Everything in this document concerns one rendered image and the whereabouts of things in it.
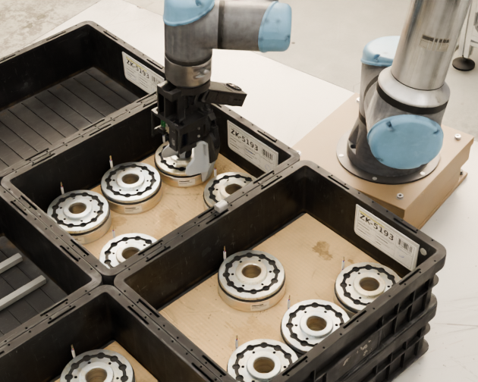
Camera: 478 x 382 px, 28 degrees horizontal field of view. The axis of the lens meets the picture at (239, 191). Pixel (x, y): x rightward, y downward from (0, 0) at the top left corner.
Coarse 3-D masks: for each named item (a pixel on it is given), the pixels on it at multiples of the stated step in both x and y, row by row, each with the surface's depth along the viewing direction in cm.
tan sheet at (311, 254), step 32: (320, 224) 158; (288, 256) 152; (320, 256) 152; (352, 256) 152; (288, 288) 147; (320, 288) 147; (192, 320) 143; (224, 320) 142; (256, 320) 142; (224, 352) 138
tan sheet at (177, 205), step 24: (216, 168) 169; (240, 168) 169; (96, 192) 165; (168, 192) 164; (192, 192) 164; (120, 216) 160; (144, 216) 160; (168, 216) 160; (192, 216) 160; (96, 240) 156
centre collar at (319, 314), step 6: (312, 312) 138; (318, 312) 138; (324, 312) 138; (300, 318) 138; (306, 318) 138; (324, 318) 138; (330, 318) 137; (300, 324) 137; (306, 324) 137; (330, 324) 137; (306, 330) 136; (312, 330) 136; (324, 330) 136; (330, 330) 136; (312, 336) 135; (318, 336) 135; (324, 336) 135
